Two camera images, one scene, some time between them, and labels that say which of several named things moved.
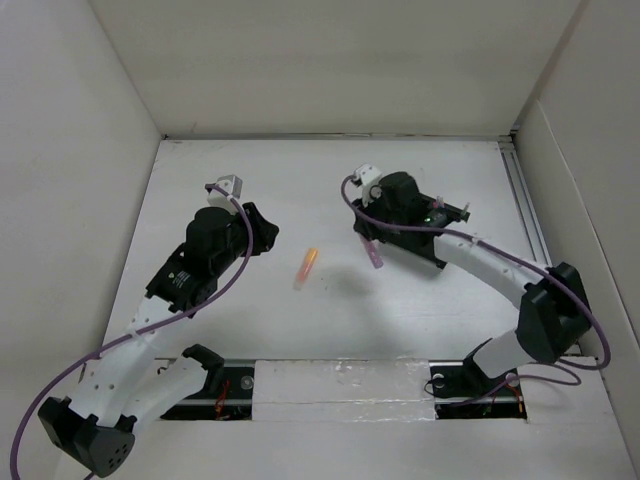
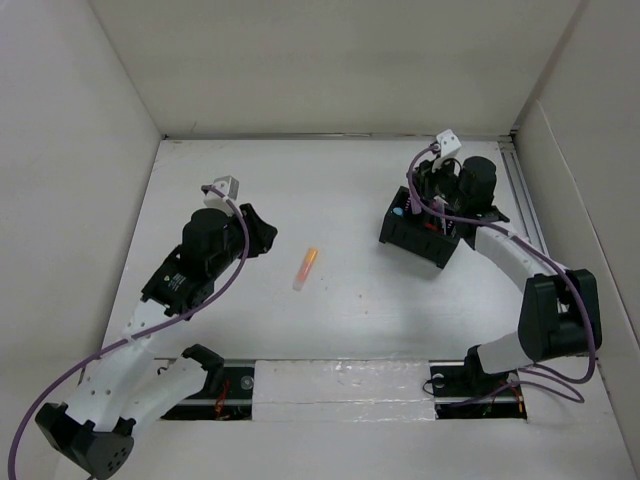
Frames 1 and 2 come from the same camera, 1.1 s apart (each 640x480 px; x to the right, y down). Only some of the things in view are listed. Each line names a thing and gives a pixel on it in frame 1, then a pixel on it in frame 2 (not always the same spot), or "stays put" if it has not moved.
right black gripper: [366, 229] → [426, 172]
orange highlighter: [305, 269] stays put
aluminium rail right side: [531, 219] stays put
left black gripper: [263, 230] stays put
